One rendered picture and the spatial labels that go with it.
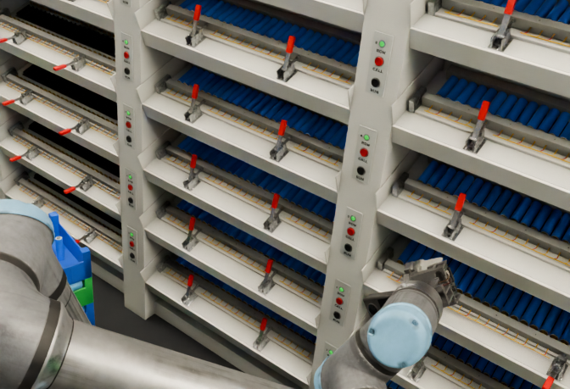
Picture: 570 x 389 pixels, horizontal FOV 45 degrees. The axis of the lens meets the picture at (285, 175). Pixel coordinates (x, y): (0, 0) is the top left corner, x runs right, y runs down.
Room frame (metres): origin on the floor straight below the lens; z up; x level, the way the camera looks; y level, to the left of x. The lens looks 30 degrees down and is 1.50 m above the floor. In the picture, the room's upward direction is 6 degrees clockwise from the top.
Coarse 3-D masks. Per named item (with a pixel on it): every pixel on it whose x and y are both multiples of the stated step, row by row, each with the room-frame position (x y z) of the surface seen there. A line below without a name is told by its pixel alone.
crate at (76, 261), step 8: (48, 216) 1.45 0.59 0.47; (56, 216) 1.44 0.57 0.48; (56, 224) 1.44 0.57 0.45; (56, 232) 1.44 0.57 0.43; (64, 232) 1.41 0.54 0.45; (64, 240) 1.42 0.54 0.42; (72, 240) 1.38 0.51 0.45; (64, 248) 1.41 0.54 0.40; (72, 248) 1.38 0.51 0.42; (80, 248) 1.35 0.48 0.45; (56, 256) 1.37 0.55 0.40; (64, 256) 1.38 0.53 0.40; (72, 256) 1.38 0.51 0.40; (80, 256) 1.31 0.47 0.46; (88, 256) 1.31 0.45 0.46; (64, 264) 1.34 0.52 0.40; (72, 264) 1.28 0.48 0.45; (80, 264) 1.29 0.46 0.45; (88, 264) 1.31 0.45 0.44; (72, 272) 1.28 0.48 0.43; (80, 272) 1.29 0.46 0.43; (88, 272) 1.31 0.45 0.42; (72, 280) 1.28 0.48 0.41; (80, 280) 1.29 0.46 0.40
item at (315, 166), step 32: (192, 64) 1.72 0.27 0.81; (160, 96) 1.63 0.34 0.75; (192, 96) 1.54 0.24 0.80; (224, 96) 1.58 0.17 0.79; (256, 96) 1.57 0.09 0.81; (192, 128) 1.51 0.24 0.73; (224, 128) 1.49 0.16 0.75; (256, 128) 1.48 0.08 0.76; (288, 128) 1.44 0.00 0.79; (320, 128) 1.45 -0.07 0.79; (256, 160) 1.40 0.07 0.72; (288, 160) 1.37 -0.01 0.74; (320, 160) 1.36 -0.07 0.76; (320, 192) 1.31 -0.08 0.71
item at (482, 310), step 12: (384, 264) 1.24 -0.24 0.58; (396, 264) 1.23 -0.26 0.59; (468, 300) 1.14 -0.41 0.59; (480, 312) 1.11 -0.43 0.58; (492, 312) 1.11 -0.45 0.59; (504, 324) 1.08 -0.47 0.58; (516, 324) 1.08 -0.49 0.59; (516, 336) 1.06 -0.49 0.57; (528, 336) 1.05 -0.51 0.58; (540, 336) 1.05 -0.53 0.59; (552, 348) 1.03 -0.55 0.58; (564, 348) 1.02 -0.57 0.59
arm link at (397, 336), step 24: (408, 288) 0.90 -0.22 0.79; (384, 312) 0.81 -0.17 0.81; (408, 312) 0.80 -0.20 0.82; (432, 312) 0.85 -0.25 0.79; (360, 336) 0.82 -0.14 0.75; (384, 336) 0.79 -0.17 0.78; (408, 336) 0.78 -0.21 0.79; (432, 336) 0.82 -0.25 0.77; (384, 360) 0.77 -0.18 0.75; (408, 360) 0.76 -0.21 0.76
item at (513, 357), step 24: (384, 240) 1.27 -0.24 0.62; (408, 240) 1.32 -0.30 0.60; (384, 288) 1.20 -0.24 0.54; (456, 312) 1.13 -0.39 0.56; (456, 336) 1.09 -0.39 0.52; (480, 336) 1.08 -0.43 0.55; (504, 336) 1.07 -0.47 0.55; (504, 360) 1.03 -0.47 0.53; (528, 360) 1.02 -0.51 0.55; (552, 360) 1.02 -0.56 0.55; (552, 384) 0.98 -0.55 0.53
